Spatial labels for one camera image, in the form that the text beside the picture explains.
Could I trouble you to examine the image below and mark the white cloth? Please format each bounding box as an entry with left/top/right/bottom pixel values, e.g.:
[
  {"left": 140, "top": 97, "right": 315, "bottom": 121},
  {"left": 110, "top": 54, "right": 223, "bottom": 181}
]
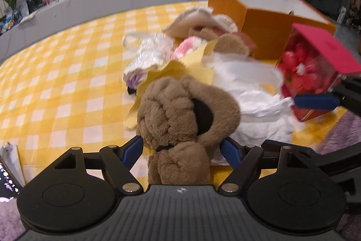
[{"left": 203, "top": 53, "right": 294, "bottom": 146}]

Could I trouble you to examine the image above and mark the brown plush slipper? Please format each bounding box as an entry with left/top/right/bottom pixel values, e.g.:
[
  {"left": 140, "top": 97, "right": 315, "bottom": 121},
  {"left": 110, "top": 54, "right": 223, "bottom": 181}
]
[{"left": 137, "top": 76, "right": 241, "bottom": 185}]

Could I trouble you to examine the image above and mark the brown sponge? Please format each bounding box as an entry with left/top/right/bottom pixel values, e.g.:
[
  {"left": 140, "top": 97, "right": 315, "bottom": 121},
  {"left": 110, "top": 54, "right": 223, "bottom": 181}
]
[{"left": 188, "top": 26, "right": 256, "bottom": 56}]

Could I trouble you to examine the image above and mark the clear plastic bag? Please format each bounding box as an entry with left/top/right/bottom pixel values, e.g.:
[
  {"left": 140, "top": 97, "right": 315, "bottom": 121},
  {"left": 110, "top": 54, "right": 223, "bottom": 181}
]
[{"left": 122, "top": 32, "right": 174, "bottom": 90}]

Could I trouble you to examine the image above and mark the pink white crochet toy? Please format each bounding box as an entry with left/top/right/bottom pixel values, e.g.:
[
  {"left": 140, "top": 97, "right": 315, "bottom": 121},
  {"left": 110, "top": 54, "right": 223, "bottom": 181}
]
[{"left": 171, "top": 36, "right": 205, "bottom": 60}]

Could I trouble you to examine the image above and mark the red lidded transparent box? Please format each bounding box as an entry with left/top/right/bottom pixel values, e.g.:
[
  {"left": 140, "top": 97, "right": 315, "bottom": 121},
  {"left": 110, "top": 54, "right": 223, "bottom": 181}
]
[{"left": 277, "top": 23, "right": 360, "bottom": 122}]

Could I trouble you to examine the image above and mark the purple fluffy rug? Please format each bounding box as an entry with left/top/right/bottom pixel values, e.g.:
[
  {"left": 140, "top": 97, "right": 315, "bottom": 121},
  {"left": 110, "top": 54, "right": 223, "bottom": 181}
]
[{"left": 317, "top": 111, "right": 361, "bottom": 155}]

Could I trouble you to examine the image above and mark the yellow checkered tablecloth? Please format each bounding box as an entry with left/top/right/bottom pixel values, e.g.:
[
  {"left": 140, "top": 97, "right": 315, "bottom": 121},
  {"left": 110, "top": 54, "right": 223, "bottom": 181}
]
[{"left": 0, "top": 0, "right": 348, "bottom": 191}]

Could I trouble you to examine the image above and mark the orange cardboard box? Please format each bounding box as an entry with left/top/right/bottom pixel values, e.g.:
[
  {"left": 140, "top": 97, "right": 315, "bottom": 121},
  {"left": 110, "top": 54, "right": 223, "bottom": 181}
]
[{"left": 208, "top": 0, "right": 336, "bottom": 60}]

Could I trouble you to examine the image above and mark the yellow cleaning cloth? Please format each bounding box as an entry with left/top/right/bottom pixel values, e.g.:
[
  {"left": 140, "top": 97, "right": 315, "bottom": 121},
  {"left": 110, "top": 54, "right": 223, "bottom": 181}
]
[{"left": 124, "top": 41, "right": 216, "bottom": 129}]

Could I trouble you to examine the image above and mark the cream fabric shoe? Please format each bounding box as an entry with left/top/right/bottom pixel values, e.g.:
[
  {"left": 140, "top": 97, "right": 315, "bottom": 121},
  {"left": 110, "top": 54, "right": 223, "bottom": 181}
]
[{"left": 162, "top": 6, "right": 239, "bottom": 39}]

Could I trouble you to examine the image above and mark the marble tv console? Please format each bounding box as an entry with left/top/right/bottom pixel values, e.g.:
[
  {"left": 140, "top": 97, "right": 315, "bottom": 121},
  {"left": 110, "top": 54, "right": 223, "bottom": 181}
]
[{"left": 1, "top": 0, "right": 205, "bottom": 62}]

